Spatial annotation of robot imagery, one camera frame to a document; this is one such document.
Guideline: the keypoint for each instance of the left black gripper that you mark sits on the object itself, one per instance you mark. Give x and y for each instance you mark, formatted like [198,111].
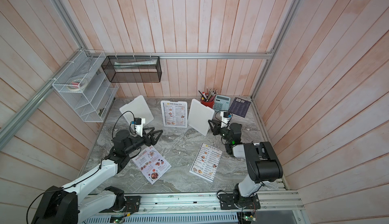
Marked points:
[152,142]

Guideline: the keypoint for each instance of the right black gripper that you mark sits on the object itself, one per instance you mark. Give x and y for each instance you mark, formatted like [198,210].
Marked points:
[217,129]

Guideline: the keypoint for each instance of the white narrow rack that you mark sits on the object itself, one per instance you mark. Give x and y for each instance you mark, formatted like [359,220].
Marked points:
[198,118]
[173,114]
[138,108]

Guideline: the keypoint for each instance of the dim sum menu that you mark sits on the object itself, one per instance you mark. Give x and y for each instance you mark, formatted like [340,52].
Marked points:
[206,162]
[174,113]

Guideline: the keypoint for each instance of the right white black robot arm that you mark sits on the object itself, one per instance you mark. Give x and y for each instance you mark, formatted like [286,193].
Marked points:
[262,163]

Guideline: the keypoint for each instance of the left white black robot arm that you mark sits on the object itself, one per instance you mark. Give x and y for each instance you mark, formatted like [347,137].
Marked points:
[71,203]

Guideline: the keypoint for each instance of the grey desk calculator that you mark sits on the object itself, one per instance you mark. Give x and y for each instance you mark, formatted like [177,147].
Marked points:
[221,103]

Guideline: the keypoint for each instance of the left red white menu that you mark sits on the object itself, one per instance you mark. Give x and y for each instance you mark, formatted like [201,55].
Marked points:
[151,164]

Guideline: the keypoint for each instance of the red pen cup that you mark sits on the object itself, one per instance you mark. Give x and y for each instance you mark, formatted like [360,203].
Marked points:
[208,97]

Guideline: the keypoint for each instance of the dark purple card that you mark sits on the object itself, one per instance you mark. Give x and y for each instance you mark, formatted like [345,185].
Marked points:
[240,107]

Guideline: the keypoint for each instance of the paper inside black basket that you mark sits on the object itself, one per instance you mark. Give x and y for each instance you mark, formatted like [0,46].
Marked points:
[136,64]

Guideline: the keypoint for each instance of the tape roll on shelf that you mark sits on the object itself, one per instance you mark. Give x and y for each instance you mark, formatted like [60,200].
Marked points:
[77,84]

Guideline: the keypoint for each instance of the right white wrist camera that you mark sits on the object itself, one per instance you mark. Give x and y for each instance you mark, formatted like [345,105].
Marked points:
[226,116]

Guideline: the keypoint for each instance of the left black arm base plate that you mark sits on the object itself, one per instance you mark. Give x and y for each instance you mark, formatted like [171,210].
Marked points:
[131,206]

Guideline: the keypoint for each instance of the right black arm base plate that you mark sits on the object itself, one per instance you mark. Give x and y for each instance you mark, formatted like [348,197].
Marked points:
[233,201]

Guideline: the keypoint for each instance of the black mesh wall basket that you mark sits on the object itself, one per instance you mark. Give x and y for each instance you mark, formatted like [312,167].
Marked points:
[151,75]

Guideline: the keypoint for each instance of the white wire wall shelf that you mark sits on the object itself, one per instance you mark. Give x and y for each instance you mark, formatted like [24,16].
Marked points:
[85,87]

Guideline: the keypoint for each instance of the aluminium front rail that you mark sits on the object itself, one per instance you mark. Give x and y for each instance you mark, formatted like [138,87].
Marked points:
[208,202]

